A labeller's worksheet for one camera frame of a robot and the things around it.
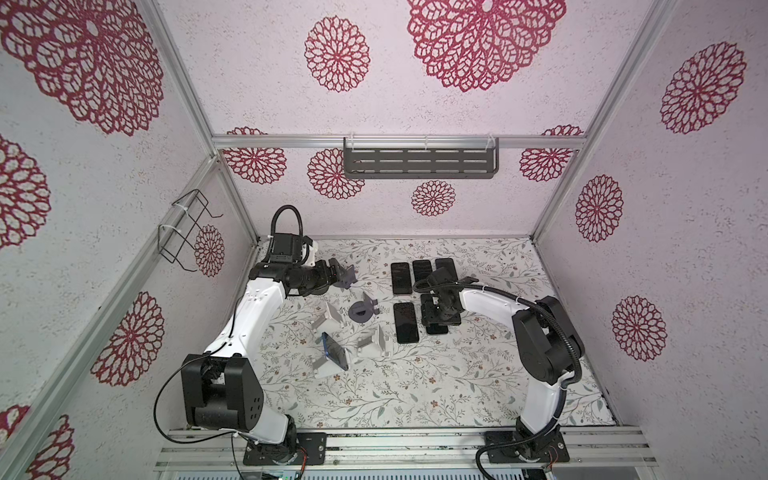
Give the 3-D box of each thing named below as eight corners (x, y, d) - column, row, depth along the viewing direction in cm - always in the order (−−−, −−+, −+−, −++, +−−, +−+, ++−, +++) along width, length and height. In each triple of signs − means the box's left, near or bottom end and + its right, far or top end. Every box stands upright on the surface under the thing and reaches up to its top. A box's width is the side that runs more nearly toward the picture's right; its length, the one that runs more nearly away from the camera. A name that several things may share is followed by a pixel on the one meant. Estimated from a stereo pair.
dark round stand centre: (346, 314, 101) (345, 309, 99) (365, 296, 105) (365, 291, 103) (363, 328, 97) (363, 324, 95) (382, 309, 102) (382, 304, 100)
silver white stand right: (358, 357, 91) (356, 345, 84) (359, 338, 95) (357, 325, 88) (390, 357, 91) (391, 345, 85) (390, 338, 95) (391, 325, 88)
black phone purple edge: (391, 294, 107) (392, 291, 105) (391, 265, 115) (391, 262, 113) (412, 294, 107) (412, 291, 105) (410, 266, 115) (410, 262, 113)
